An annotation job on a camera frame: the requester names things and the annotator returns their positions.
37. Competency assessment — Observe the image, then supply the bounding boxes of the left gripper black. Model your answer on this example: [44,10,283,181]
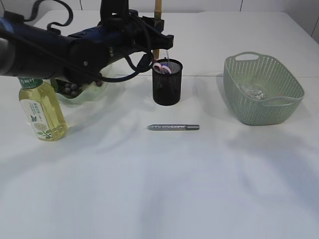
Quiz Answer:
[98,10,174,51]

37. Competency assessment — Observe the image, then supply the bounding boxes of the gold glitter marker pen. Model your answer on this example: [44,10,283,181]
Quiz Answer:
[153,0,162,60]

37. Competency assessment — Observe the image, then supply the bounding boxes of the clear plastic ruler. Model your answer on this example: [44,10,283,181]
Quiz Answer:
[162,49,170,65]

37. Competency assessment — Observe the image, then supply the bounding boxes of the pink purple capped scissors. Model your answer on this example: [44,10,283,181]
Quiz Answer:
[153,62,172,75]

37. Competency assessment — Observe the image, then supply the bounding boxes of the blue capped scissors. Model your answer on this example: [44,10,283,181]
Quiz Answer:
[160,64,171,74]

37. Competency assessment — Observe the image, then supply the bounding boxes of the purple grape bunch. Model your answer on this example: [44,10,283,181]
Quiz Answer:
[49,79,103,99]

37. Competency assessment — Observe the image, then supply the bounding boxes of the silver glitter marker pen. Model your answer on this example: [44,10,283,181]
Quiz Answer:
[147,124,200,131]

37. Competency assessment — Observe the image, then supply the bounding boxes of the yellow tea bottle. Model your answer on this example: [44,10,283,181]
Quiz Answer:
[18,77,67,141]

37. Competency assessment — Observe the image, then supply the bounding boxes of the clear plastic sheet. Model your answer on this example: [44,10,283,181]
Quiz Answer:
[239,83,266,100]

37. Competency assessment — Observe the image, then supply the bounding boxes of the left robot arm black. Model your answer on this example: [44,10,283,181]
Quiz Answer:
[0,10,174,84]

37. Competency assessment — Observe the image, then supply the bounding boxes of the black mesh pen holder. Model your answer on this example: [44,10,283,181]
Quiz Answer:
[152,59,183,106]

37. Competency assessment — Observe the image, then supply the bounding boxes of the green wavy glass plate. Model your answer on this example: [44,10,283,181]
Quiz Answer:
[46,80,108,105]

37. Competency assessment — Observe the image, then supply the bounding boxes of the green plastic woven basket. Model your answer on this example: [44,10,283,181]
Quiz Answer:
[223,52,305,126]

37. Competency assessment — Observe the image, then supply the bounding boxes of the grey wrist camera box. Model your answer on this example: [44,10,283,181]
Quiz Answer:
[100,0,129,20]

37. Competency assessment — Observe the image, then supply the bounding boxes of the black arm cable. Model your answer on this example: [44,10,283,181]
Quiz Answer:
[0,0,155,83]

